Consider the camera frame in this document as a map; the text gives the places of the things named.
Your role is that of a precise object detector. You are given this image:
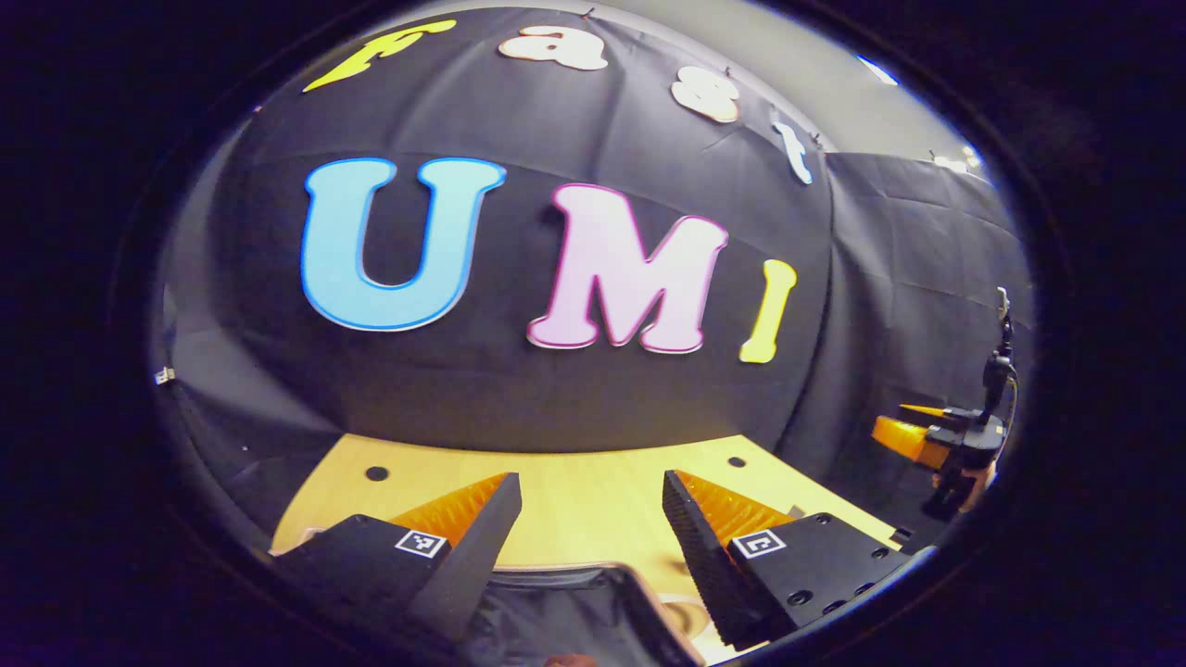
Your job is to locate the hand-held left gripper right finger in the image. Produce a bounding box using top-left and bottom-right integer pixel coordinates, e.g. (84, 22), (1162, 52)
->
(661, 469), (916, 651)

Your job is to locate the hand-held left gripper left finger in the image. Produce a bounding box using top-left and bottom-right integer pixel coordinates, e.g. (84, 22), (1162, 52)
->
(269, 471), (524, 645)

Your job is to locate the black backdrop cloth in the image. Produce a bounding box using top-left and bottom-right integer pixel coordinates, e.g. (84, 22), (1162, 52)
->
(153, 5), (1039, 557)

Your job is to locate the pink suitcase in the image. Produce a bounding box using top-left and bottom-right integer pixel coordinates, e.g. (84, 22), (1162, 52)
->
(463, 561), (719, 667)

